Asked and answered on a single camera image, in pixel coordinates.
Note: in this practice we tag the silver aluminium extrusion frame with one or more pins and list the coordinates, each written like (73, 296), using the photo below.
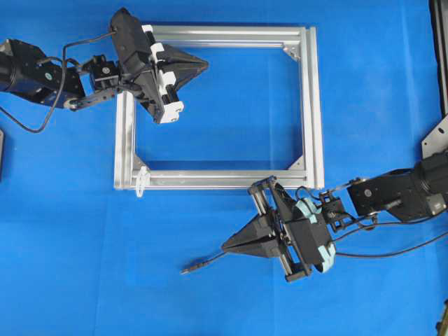
(131, 173)

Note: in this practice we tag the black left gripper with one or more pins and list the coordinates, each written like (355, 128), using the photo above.
(159, 87)

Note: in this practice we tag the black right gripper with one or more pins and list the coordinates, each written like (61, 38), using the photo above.
(275, 210)

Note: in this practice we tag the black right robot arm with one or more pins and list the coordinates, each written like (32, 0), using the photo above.
(407, 194)

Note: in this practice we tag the dark object bottom right corner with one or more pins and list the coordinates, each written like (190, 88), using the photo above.
(442, 325)

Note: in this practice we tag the black rail at right edge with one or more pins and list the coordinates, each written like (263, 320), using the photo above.
(438, 14)

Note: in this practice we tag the dark object at left edge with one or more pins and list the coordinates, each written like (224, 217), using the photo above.
(2, 139)

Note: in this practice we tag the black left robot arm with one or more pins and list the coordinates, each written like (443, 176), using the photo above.
(28, 73)

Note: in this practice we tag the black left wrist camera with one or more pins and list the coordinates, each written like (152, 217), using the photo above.
(130, 41)

